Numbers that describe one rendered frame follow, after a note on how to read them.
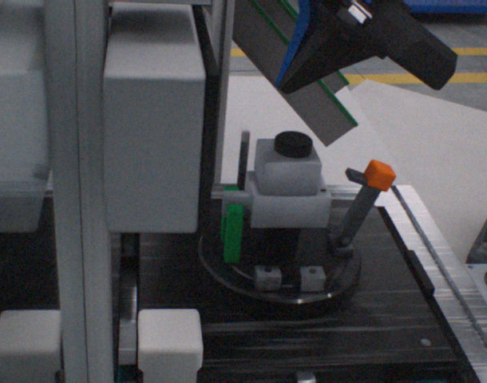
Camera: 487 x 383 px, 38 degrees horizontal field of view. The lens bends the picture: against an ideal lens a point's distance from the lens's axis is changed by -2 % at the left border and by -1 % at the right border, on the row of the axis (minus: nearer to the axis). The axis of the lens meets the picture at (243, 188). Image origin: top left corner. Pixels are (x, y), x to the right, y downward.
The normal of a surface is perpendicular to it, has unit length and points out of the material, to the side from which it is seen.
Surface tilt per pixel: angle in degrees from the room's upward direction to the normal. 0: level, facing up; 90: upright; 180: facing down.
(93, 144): 90
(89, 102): 90
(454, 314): 0
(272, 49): 90
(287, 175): 90
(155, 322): 0
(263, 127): 0
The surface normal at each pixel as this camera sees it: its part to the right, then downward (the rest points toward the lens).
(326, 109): -0.05, 0.49
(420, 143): 0.08, -0.87
